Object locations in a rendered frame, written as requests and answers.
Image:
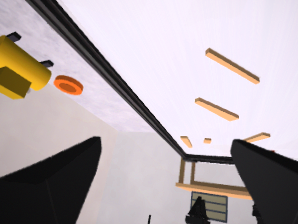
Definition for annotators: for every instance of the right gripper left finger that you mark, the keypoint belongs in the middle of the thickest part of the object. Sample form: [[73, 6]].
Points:
[[53, 190]]

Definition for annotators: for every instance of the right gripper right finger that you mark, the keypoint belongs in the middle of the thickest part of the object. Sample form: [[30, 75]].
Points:
[[271, 180]]

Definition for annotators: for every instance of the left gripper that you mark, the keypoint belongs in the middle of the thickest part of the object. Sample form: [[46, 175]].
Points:
[[197, 209]]

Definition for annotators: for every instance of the long thin wooden strip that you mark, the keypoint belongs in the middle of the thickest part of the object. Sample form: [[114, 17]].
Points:
[[231, 65]]

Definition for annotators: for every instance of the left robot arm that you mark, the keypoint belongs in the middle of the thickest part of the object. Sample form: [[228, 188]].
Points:
[[256, 213]]

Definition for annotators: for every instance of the small tan wooden block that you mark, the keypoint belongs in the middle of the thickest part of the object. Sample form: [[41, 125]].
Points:
[[207, 140]]

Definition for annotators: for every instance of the tan wooden wedge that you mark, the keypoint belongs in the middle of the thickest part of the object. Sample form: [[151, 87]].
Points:
[[184, 139], [226, 114], [257, 137]]

